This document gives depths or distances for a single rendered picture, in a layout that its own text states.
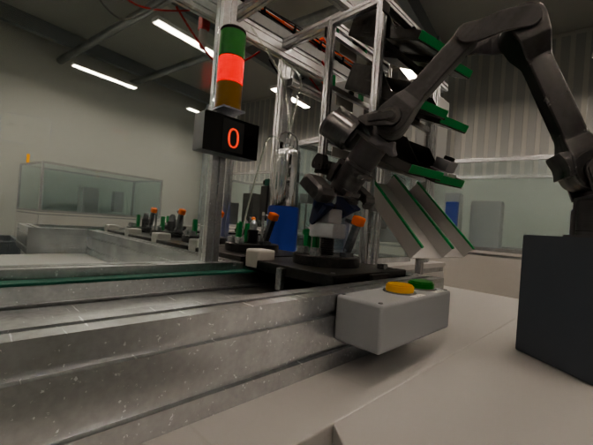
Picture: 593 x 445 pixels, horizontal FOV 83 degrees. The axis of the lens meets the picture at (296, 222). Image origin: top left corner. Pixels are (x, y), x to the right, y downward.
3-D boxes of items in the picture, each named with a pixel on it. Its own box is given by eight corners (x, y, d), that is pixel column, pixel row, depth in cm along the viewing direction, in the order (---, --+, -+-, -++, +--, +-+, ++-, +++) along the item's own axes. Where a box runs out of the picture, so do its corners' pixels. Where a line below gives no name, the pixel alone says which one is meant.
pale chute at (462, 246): (462, 258, 97) (475, 248, 94) (436, 258, 90) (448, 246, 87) (409, 192, 113) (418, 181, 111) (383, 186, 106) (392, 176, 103)
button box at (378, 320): (448, 328, 55) (451, 289, 55) (379, 356, 40) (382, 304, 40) (408, 316, 60) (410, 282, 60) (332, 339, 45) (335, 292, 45)
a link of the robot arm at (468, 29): (529, 40, 60) (481, 8, 63) (547, 11, 53) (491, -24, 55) (412, 163, 66) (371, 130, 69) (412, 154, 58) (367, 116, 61)
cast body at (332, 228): (345, 238, 70) (348, 205, 70) (332, 238, 67) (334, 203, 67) (315, 236, 76) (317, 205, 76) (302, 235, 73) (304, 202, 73)
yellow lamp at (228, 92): (245, 111, 66) (247, 86, 66) (223, 103, 63) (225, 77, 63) (231, 116, 70) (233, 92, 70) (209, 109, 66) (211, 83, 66)
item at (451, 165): (452, 184, 96) (463, 162, 94) (443, 183, 94) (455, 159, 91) (429, 175, 102) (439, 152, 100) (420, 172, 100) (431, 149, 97)
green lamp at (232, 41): (249, 60, 66) (251, 35, 66) (228, 49, 63) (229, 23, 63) (235, 67, 70) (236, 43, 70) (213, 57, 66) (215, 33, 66)
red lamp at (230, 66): (247, 86, 66) (249, 61, 66) (225, 76, 63) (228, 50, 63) (233, 91, 70) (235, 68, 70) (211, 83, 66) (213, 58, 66)
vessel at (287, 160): (303, 207, 170) (309, 133, 170) (282, 206, 160) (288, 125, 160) (284, 207, 180) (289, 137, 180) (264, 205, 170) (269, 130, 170)
